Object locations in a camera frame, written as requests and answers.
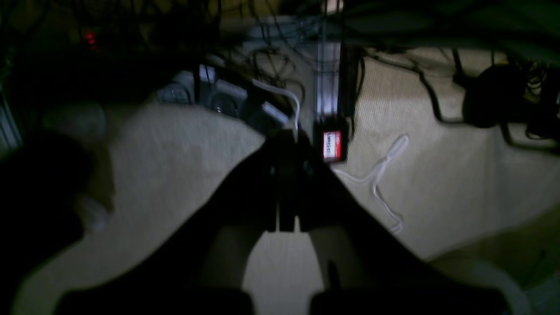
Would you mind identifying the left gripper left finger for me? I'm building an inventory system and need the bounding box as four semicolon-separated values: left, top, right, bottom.
55;134;280;315

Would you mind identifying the black cable bundle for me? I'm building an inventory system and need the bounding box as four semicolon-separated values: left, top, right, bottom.
363;44;560;154

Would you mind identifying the grey power strip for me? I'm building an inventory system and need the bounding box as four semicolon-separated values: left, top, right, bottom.
157;63;294;136

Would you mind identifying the black device with red label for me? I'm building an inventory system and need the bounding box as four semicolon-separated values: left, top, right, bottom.
313;115;350;164

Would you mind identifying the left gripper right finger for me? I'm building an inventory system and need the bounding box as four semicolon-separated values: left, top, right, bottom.
278;131;509;315

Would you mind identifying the white cable on floor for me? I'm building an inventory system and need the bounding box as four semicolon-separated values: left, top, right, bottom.
335;135;410;235

